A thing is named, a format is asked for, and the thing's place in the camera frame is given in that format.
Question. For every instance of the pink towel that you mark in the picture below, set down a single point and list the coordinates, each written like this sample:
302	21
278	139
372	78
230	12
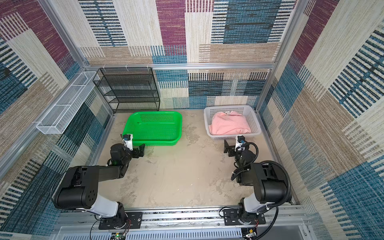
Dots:
229	123

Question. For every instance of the aluminium front rail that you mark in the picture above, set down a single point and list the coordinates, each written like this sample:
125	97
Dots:
179	218

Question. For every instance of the white plastic basket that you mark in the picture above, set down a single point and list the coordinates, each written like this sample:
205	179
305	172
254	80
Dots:
245	110

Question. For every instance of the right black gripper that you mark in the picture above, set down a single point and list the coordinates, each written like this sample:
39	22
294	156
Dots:
229	146

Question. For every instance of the black wire shelf rack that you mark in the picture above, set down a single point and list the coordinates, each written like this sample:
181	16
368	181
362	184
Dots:
128	90

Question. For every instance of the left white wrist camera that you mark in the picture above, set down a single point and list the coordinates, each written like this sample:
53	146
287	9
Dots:
128	141

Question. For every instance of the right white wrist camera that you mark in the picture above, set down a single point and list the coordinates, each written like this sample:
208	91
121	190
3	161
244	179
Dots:
240	141

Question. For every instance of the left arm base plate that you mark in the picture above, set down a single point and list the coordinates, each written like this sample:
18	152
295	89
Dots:
131	220

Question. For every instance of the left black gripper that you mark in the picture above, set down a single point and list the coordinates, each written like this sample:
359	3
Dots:
136	151

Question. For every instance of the white slotted cable duct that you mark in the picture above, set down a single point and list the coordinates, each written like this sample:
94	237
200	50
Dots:
203	234

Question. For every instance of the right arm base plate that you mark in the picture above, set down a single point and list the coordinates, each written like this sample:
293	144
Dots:
231	218

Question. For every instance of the green plastic basket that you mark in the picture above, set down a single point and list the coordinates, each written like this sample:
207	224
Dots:
154	128

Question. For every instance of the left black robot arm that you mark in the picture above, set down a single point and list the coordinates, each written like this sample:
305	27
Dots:
78	189

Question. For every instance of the white wire wall basket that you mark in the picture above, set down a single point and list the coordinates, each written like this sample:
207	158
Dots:
57	119

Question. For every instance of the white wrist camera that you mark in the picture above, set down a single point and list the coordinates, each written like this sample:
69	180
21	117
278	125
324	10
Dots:
240	141
128	141

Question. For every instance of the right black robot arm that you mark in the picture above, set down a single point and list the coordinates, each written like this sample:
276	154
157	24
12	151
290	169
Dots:
270	181

